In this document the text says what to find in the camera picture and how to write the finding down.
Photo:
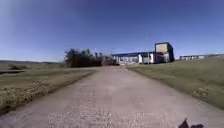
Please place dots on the clump of dark bushes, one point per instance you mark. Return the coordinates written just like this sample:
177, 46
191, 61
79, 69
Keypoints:
81, 59

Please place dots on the grey gravel path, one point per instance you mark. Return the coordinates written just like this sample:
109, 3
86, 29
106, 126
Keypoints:
110, 96

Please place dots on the building with yellow panel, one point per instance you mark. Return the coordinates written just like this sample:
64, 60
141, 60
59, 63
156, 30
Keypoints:
163, 52

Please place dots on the green grass slope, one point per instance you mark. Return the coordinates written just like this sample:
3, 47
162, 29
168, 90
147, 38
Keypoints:
190, 73

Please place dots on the dry grass verge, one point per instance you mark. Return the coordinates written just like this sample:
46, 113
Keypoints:
30, 83

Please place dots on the long low building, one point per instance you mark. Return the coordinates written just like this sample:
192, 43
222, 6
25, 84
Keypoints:
196, 57

